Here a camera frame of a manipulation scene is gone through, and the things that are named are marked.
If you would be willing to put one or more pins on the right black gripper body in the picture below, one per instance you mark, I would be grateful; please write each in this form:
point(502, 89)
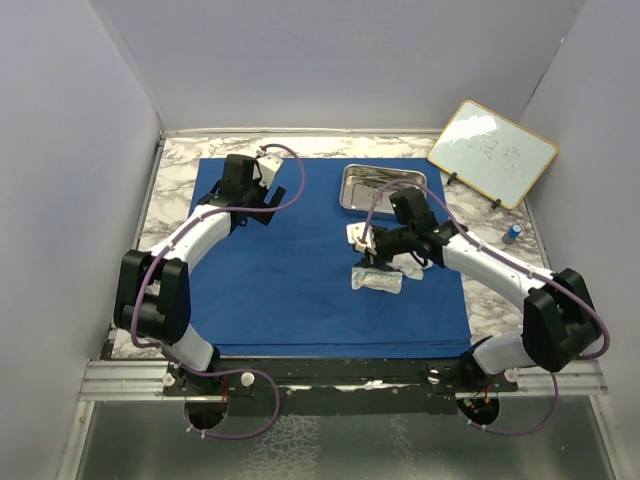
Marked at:
point(394, 241)

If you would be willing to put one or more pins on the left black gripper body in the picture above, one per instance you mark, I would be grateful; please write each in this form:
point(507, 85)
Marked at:
point(257, 193)

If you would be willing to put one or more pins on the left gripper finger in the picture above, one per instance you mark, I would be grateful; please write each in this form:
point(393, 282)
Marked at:
point(277, 196)
point(263, 217)

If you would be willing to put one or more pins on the clear green suture packet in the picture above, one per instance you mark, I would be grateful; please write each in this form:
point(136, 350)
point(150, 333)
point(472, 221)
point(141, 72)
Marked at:
point(375, 279)

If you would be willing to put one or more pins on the white gauze pieces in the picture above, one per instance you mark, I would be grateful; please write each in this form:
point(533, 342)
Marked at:
point(410, 265)

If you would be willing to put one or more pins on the blue surgical drape cloth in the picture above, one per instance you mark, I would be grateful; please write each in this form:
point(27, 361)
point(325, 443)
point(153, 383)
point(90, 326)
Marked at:
point(285, 289)

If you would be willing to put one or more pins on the stainless steel instrument tray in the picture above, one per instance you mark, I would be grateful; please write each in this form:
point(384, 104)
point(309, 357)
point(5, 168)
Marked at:
point(356, 199)

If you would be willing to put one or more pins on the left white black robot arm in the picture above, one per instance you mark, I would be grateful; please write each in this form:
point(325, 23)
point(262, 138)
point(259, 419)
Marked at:
point(153, 297)

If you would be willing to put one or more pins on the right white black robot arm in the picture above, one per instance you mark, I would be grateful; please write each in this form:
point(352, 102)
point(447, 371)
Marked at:
point(560, 322)

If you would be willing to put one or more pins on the small blue cap bottle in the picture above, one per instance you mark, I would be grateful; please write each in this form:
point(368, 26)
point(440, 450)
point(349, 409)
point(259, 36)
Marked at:
point(512, 234)

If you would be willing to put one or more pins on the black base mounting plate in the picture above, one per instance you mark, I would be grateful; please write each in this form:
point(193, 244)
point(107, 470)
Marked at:
point(333, 386)

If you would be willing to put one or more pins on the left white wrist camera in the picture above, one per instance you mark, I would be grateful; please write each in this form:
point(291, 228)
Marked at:
point(266, 168)

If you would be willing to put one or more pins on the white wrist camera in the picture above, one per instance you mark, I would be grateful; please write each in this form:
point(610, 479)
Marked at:
point(360, 237)
point(266, 168)

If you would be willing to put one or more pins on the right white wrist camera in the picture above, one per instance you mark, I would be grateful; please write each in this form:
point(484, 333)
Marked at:
point(360, 237)

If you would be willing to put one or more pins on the small whiteboard with wooden frame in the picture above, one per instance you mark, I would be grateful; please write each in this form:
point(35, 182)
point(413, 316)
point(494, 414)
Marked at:
point(491, 154)

